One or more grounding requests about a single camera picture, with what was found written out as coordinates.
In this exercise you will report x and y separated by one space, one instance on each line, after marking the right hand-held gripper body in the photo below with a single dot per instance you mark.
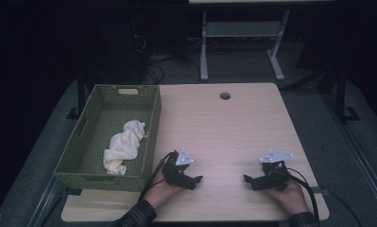
276 178

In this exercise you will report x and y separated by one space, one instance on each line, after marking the white metal stand frame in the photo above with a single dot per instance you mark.
243 29

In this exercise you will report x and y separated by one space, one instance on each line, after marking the black stand post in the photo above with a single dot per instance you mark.
81 94
341 97

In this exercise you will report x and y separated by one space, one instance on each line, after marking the grey metal floor rail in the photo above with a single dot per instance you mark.
359 154
46 201

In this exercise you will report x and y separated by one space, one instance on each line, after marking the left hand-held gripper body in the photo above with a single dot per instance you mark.
175 173

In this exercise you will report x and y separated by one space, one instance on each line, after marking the green woven basket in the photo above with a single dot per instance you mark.
91 181

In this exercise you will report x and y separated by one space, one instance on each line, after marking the person's left hand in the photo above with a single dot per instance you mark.
161 192

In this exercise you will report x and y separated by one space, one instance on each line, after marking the cream towel with brown patches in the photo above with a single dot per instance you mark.
123 148

